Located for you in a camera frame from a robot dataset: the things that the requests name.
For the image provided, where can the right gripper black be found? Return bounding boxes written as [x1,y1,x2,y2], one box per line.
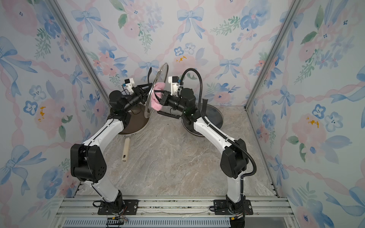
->
[154,89,189,116]

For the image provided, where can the pink cloth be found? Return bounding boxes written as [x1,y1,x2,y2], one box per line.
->
[151,82,165,111]

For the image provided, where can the glass pot lid black handle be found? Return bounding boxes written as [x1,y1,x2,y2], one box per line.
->
[182,99,223,137]

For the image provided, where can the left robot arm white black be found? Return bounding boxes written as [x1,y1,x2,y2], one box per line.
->
[70,83,152,214]

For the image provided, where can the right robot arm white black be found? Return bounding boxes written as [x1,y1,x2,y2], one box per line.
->
[154,88,250,215]

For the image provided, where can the black frying pan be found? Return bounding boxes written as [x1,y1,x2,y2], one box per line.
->
[157,103,224,137]

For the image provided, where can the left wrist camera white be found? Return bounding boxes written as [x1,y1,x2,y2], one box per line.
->
[123,78,135,94]

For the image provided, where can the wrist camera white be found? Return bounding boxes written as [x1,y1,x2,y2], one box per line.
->
[123,78,135,94]
[168,76,180,96]

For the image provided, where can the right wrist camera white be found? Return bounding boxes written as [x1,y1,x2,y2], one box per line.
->
[168,76,180,96]

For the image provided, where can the steel pan beige handle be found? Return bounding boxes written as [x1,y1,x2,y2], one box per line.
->
[118,104,149,162]

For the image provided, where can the aluminium frame post left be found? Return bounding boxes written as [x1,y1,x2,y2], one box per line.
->
[45,0,111,108]

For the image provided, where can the aluminium frame post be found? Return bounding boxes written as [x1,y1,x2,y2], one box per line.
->
[45,0,111,108]
[244,0,302,111]

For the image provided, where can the black corrugated cable hose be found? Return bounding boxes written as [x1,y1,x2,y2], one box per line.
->
[181,67,257,223]

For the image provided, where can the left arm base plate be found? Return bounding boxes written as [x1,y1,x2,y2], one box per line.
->
[98,199,139,216]

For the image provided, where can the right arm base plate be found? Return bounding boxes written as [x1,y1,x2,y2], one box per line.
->
[209,199,253,216]

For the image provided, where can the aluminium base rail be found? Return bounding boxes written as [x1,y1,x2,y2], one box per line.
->
[51,196,299,228]

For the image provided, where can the aluminium frame post right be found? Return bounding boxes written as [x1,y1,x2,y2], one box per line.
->
[244,0,302,111]

